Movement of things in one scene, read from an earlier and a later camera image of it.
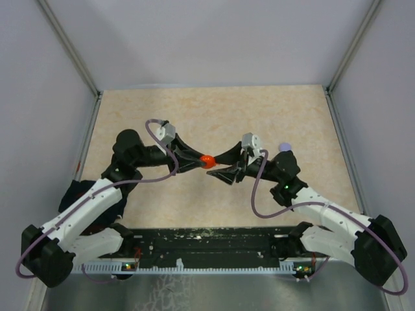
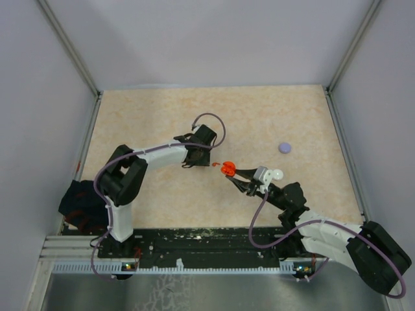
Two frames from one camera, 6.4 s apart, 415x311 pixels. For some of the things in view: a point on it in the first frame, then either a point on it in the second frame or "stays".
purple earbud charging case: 285,146 stays
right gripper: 233,157 → 254,184
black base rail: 210,247 stays
